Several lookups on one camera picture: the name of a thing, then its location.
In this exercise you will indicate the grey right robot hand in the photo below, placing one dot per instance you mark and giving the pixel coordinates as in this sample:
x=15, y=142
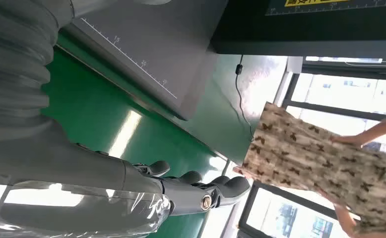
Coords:
x=81, y=170

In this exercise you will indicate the black grey inbound machine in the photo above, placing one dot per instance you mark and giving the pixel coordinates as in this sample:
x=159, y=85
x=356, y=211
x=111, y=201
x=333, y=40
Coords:
x=153, y=42

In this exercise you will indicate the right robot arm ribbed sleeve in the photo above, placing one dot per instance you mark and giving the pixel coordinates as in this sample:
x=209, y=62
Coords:
x=12, y=65

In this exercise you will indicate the person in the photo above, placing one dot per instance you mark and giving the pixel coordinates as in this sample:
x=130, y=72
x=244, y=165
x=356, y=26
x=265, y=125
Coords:
x=311, y=157

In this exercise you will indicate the black ruler sticker yellow label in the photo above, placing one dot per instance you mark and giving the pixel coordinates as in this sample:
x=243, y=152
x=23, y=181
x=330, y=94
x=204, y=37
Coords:
x=360, y=9

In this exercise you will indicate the dark window frame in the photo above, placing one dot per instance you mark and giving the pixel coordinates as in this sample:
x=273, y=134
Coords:
x=327, y=109

